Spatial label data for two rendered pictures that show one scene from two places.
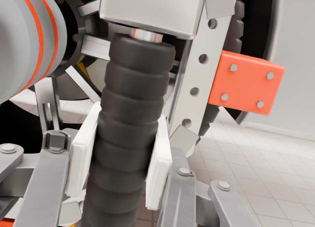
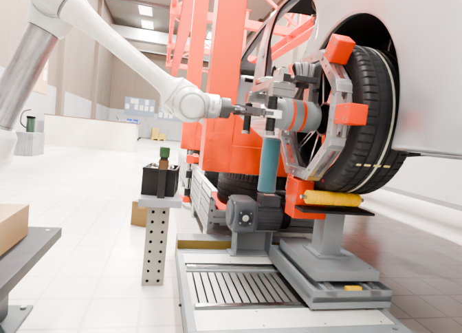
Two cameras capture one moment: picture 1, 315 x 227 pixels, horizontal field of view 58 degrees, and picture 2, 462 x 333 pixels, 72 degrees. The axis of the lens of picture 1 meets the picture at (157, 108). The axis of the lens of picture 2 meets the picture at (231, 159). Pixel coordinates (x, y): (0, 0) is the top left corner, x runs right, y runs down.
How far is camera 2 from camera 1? 1.19 m
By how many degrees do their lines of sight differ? 82
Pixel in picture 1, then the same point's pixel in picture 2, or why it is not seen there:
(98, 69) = not seen: hidden behind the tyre
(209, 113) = (357, 135)
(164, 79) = (271, 100)
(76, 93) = not seen: hidden behind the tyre
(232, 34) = (361, 99)
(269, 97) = (346, 115)
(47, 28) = (300, 109)
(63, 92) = not seen: hidden behind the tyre
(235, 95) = (338, 117)
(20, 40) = (287, 110)
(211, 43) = (333, 102)
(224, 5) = (335, 89)
